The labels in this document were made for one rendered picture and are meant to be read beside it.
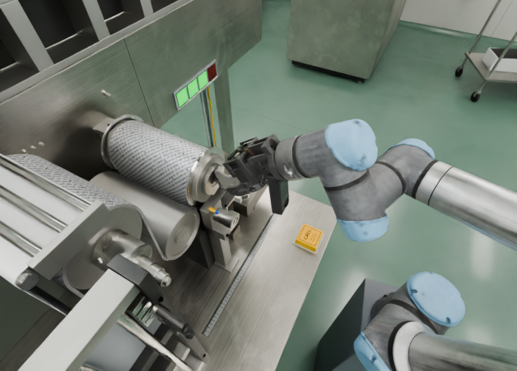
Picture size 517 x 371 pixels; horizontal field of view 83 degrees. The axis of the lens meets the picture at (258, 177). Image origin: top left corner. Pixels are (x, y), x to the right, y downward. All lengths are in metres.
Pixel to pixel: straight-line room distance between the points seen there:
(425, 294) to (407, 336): 0.12
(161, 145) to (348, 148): 0.43
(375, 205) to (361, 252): 1.59
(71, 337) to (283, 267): 0.67
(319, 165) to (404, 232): 1.84
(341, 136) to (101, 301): 0.35
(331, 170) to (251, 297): 0.56
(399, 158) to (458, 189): 0.10
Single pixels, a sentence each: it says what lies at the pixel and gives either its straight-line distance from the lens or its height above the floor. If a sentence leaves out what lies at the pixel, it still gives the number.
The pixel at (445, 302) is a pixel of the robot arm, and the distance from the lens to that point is 0.77.
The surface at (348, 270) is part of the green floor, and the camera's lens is 1.99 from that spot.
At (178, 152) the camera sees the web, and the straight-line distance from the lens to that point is 0.66.
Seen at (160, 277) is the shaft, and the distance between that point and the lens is 0.47.
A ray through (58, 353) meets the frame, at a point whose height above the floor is 1.44.
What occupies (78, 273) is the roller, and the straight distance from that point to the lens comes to 0.52.
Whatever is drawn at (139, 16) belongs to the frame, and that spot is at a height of 1.46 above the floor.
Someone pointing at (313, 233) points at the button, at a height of 0.92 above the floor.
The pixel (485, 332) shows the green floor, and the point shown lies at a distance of 2.19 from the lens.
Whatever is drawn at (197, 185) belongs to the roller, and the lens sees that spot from 0.63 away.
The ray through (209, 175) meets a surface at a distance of 0.64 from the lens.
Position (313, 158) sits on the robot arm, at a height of 1.44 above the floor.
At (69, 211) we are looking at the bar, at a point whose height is 1.44.
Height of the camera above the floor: 1.76
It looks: 50 degrees down
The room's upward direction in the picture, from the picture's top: straight up
